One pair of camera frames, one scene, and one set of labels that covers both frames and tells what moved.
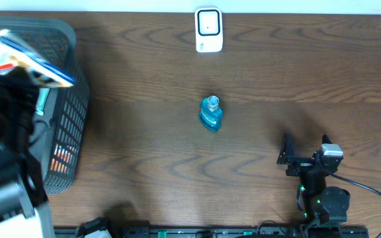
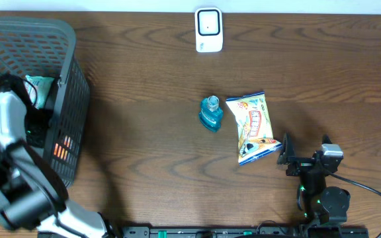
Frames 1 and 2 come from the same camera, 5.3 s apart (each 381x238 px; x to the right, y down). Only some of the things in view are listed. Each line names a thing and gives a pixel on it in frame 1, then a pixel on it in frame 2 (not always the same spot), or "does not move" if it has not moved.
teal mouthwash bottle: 210,115 does not move
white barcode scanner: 209,30 does not move
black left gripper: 22,80 to 39,135
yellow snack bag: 6,49 to 254,134
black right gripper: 288,155 does not move
